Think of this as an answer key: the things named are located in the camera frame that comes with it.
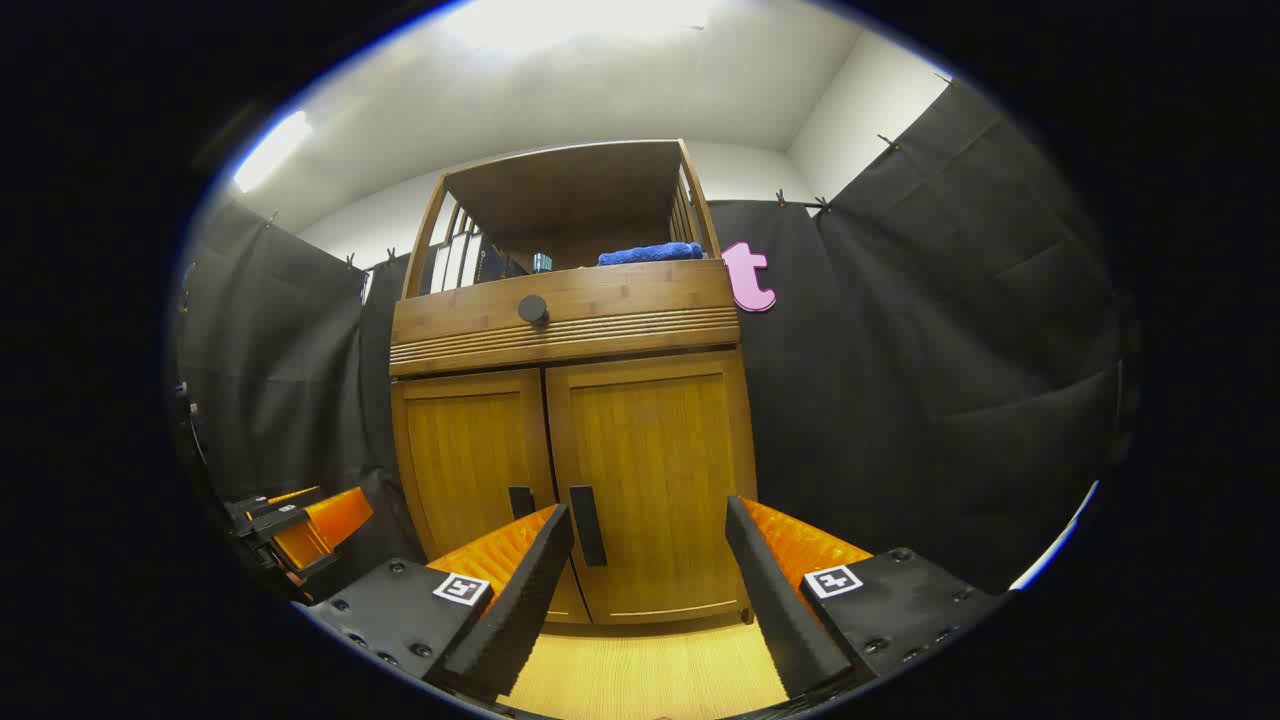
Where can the dark blue object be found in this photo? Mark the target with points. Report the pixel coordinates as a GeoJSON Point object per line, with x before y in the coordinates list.
{"type": "Point", "coordinates": [495, 265]}

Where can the round black drawer knob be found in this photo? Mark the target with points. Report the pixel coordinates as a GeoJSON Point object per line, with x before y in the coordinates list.
{"type": "Point", "coordinates": [533, 309]}

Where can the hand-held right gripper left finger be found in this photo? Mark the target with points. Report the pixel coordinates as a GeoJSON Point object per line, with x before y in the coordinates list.
{"type": "Point", "coordinates": [520, 610]}

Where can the wooden double-door shoe cabinet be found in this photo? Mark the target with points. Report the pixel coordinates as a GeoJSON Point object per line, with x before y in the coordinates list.
{"type": "Point", "coordinates": [570, 190]}

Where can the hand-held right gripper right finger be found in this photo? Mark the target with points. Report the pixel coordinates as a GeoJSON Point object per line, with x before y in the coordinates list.
{"type": "Point", "coordinates": [775, 610]}

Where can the upright white box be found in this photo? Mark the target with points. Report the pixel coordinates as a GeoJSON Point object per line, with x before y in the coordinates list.
{"type": "Point", "coordinates": [474, 258]}

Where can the blue folded towel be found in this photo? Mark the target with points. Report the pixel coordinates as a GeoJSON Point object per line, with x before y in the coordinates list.
{"type": "Point", "coordinates": [650, 253]}

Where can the wooden shoe cabinet door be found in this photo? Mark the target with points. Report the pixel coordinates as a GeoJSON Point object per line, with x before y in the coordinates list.
{"type": "Point", "coordinates": [650, 440]}
{"type": "Point", "coordinates": [465, 450]}

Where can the wooden cabinet drawer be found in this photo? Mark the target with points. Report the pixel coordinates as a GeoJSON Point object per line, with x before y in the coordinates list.
{"type": "Point", "coordinates": [620, 290]}

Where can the black backdrop cloth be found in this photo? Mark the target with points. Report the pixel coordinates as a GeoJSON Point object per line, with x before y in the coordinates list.
{"type": "Point", "coordinates": [950, 350]}

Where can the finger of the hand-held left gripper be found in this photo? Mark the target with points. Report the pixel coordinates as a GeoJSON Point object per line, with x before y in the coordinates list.
{"type": "Point", "coordinates": [325, 525]}
{"type": "Point", "coordinates": [285, 497]}

